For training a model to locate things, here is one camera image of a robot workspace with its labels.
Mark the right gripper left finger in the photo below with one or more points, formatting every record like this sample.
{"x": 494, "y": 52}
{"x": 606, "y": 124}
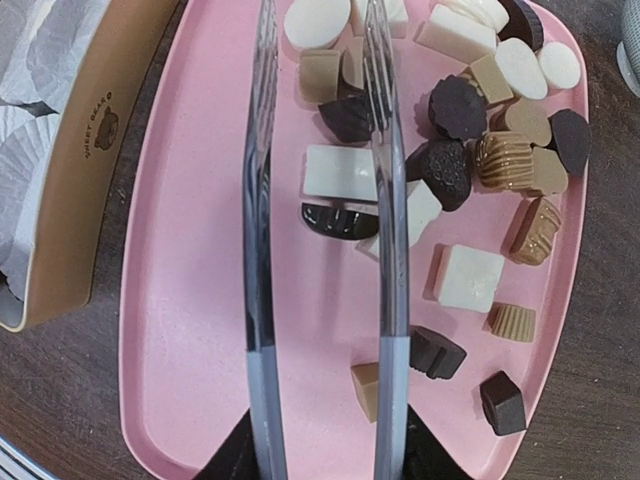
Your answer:
{"x": 235, "y": 459}

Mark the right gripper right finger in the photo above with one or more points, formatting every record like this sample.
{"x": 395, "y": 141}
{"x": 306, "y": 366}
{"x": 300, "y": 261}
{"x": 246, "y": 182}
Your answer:
{"x": 425, "y": 457}

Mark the metal tongs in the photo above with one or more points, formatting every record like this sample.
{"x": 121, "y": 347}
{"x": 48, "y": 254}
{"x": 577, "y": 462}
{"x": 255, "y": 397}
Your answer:
{"x": 389, "y": 161}

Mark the dark square chocolate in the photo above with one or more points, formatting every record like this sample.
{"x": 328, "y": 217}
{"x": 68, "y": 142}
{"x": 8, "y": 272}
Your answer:
{"x": 503, "y": 404}

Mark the tan chocolate under tongs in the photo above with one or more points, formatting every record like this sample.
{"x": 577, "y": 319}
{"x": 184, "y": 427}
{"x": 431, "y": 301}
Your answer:
{"x": 365, "y": 379}

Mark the dark ridged chocolate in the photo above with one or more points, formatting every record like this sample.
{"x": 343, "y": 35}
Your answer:
{"x": 433, "y": 354}

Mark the tan ridged cup chocolate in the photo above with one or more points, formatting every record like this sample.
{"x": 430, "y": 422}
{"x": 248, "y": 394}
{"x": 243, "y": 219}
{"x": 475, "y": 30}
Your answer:
{"x": 512, "y": 322}

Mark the white square chocolate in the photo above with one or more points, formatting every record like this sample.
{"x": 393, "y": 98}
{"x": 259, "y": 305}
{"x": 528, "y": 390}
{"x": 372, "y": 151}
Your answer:
{"x": 463, "y": 277}

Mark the dark half-round chocolate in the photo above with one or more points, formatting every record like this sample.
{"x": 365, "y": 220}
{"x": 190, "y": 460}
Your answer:
{"x": 338, "y": 223}

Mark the tan swirl chocolate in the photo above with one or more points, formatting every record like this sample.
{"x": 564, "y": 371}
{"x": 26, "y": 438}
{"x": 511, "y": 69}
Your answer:
{"x": 535, "y": 238}

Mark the white rectangular chocolate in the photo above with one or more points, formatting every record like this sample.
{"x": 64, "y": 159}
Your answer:
{"x": 340, "y": 172}

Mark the white round chocolate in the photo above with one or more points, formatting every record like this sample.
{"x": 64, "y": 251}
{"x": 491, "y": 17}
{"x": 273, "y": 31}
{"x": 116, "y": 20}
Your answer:
{"x": 316, "y": 24}

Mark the pink tray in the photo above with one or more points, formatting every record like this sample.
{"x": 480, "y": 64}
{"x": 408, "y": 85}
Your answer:
{"x": 183, "y": 376}

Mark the beige tin box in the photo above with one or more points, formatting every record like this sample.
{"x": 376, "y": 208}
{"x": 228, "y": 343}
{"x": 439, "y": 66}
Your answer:
{"x": 56, "y": 169}

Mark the light blue bowl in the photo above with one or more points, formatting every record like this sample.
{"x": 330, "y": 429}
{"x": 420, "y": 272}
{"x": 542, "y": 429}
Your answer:
{"x": 627, "y": 52}

